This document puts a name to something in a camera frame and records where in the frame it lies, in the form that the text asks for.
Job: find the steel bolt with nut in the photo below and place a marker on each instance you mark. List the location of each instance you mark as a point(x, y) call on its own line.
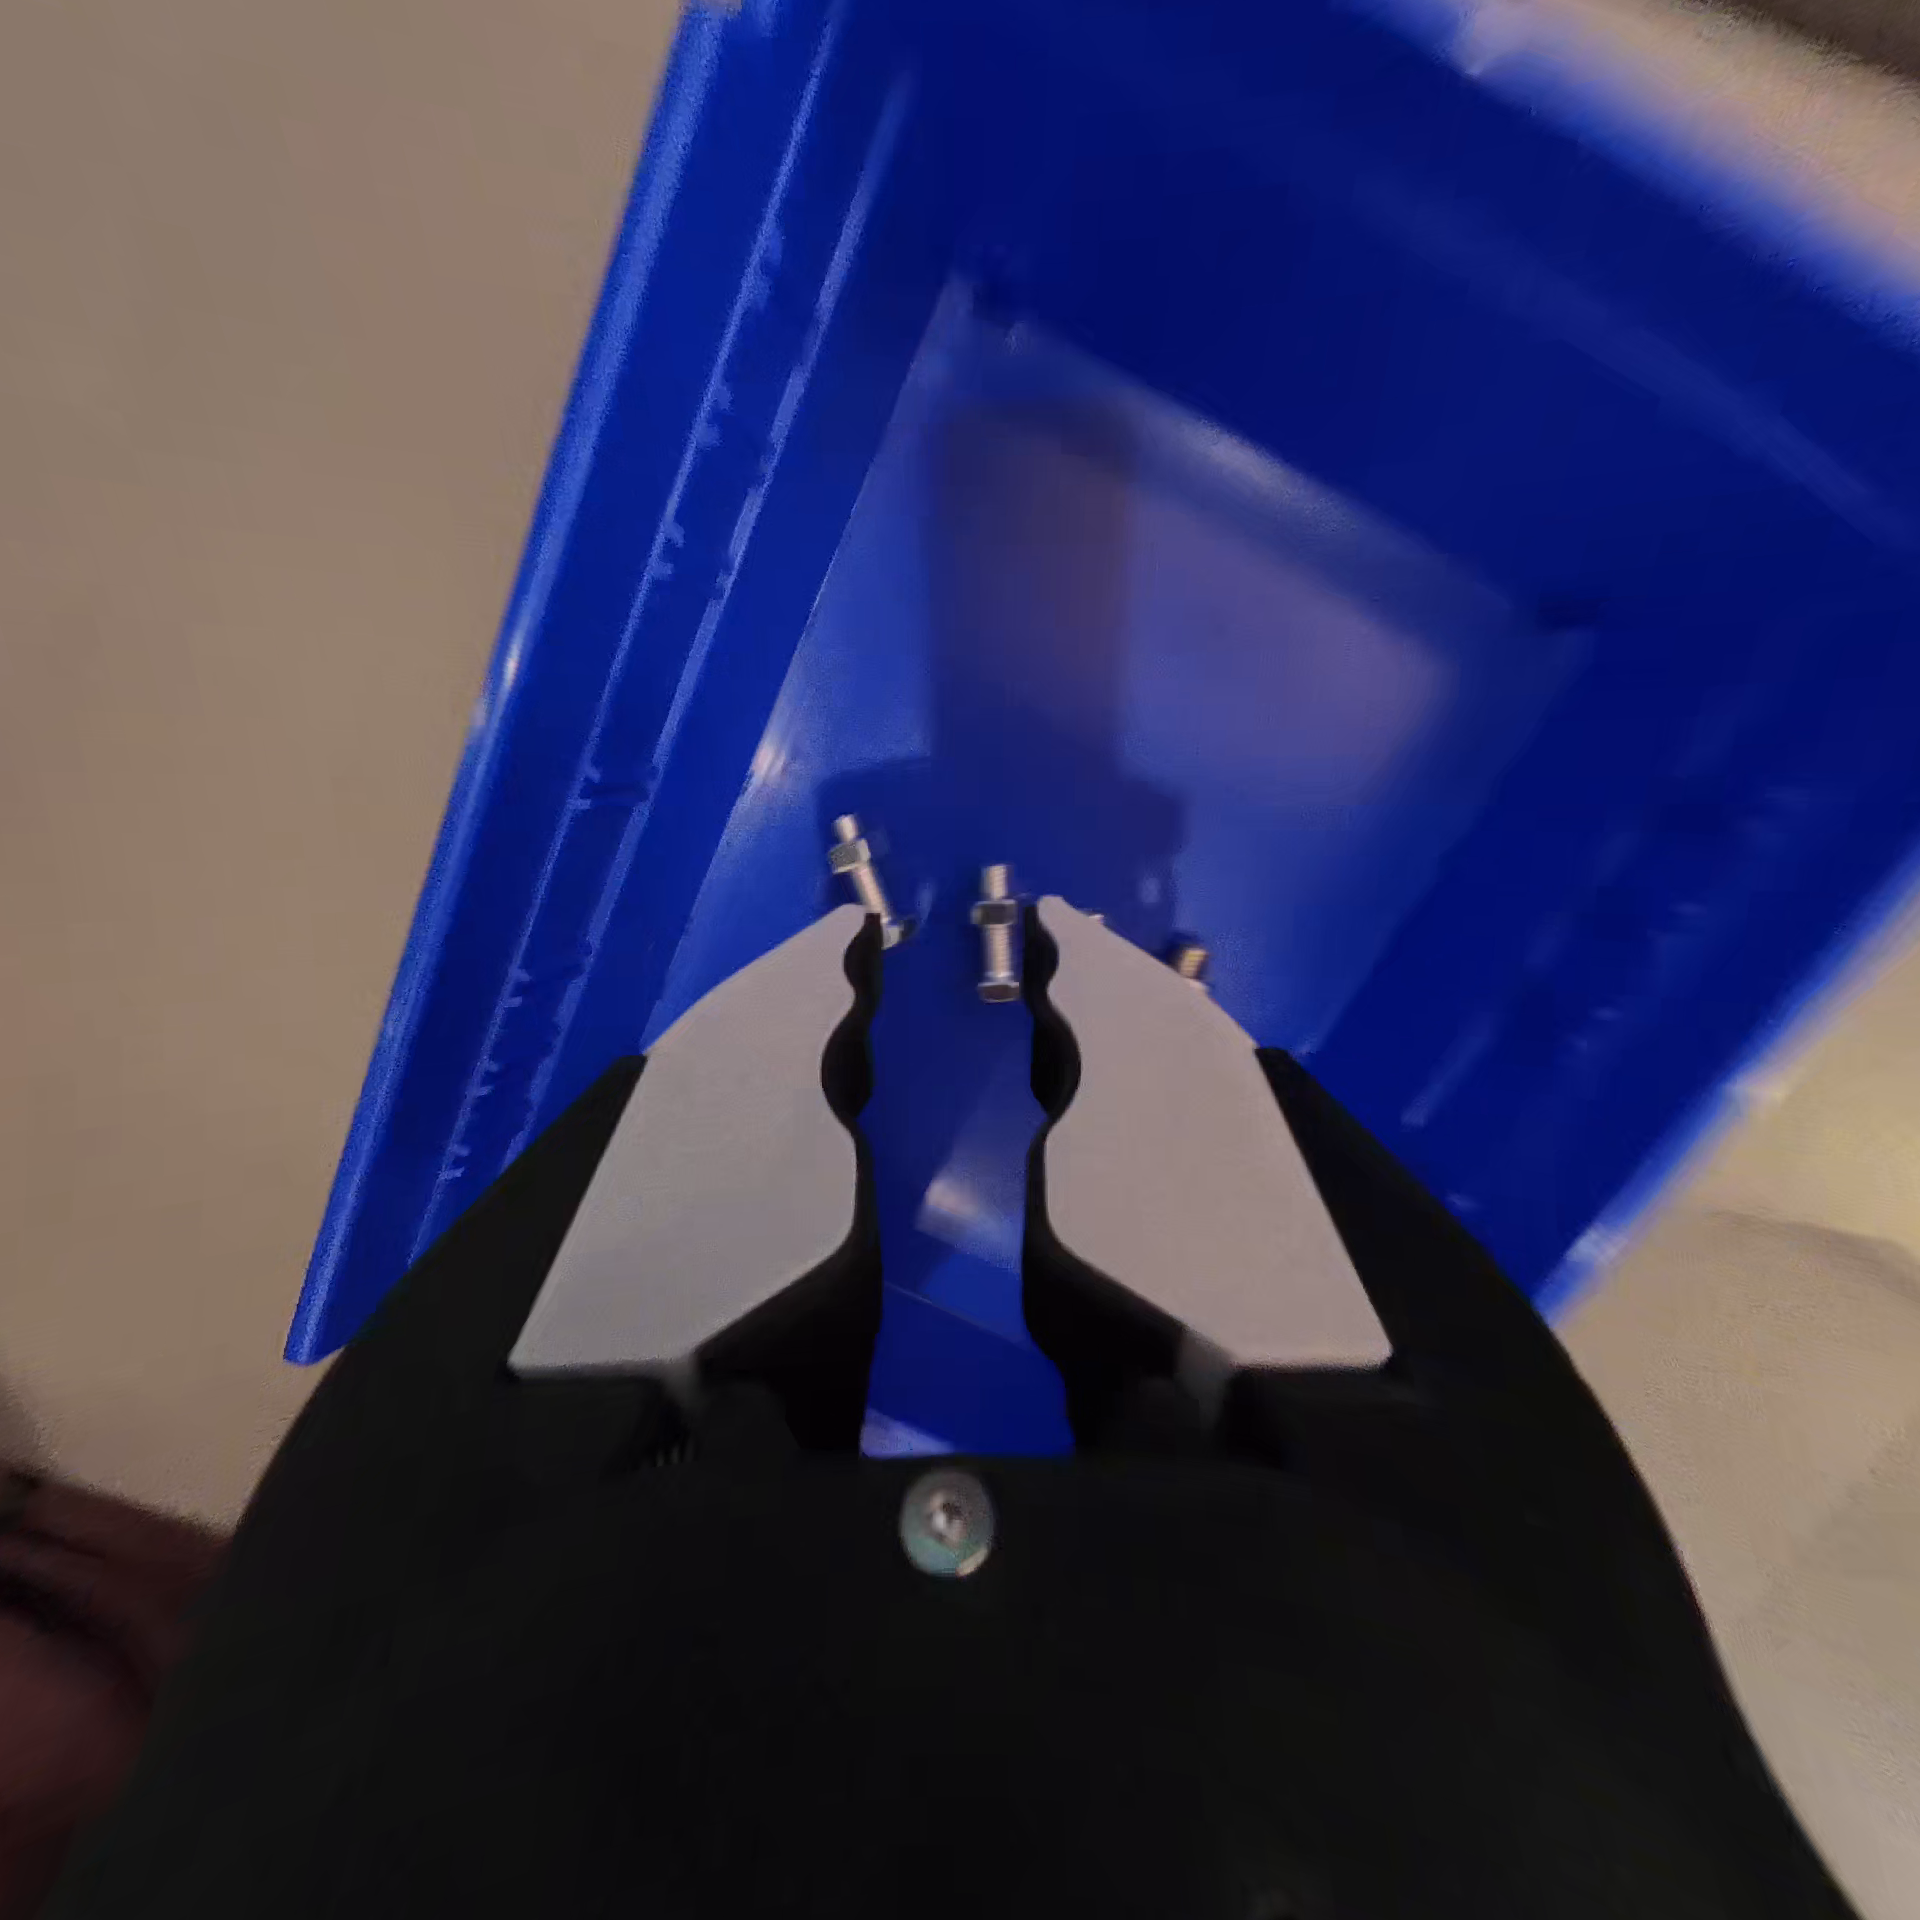
point(998, 931)
point(1189, 955)
point(863, 879)

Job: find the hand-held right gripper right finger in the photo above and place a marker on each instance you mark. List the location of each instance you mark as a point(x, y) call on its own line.
point(1201, 1184)

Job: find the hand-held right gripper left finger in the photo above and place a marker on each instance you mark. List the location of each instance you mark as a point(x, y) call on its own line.
point(705, 1184)

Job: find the blue plastic bin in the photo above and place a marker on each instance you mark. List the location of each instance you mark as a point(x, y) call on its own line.
point(1349, 450)

